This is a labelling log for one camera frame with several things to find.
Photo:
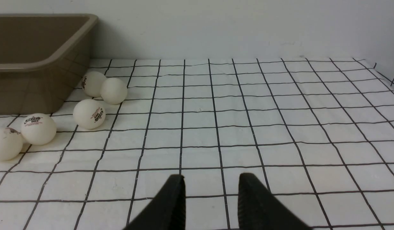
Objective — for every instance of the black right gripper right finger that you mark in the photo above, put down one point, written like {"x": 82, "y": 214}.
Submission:
{"x": 258, "y": 209}

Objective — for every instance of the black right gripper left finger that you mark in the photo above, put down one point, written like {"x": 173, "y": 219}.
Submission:
{"x": 167, "y": 211}

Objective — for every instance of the white ping-pong ball with logo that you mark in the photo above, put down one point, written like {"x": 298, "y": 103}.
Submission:
{"x": 89, "y": 114}
{"x": 38, "y": 129}

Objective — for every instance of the white grid tablecloth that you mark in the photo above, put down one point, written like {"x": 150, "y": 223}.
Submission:
{"x": 318, "y": 134}

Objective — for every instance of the olive plastic bin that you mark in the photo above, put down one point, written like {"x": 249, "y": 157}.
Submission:
{"x": 42, "y": 59}

